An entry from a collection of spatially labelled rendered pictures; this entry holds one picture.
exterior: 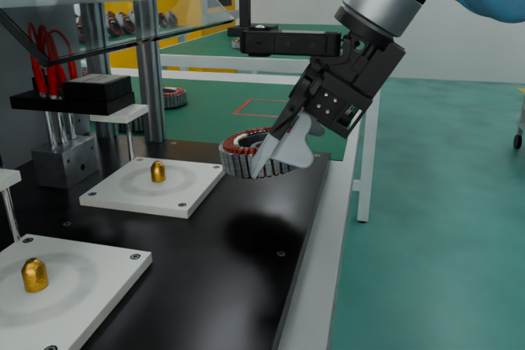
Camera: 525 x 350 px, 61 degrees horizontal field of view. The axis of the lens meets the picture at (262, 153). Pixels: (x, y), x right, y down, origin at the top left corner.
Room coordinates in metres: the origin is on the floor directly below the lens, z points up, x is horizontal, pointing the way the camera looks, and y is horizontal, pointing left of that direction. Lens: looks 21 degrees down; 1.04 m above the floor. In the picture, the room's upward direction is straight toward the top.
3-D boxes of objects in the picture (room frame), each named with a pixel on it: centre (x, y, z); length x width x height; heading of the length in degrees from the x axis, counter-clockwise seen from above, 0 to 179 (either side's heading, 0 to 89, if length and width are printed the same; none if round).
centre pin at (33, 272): (0.33, 0.20, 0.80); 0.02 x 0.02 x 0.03
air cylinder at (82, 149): (0.60, 0.29, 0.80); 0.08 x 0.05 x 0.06; 166
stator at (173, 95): (1.12, 0.25, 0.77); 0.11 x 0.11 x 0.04
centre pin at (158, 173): (0.57, 0.15, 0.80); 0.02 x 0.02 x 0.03
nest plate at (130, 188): (0.57, 0.15, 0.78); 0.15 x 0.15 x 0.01; 76
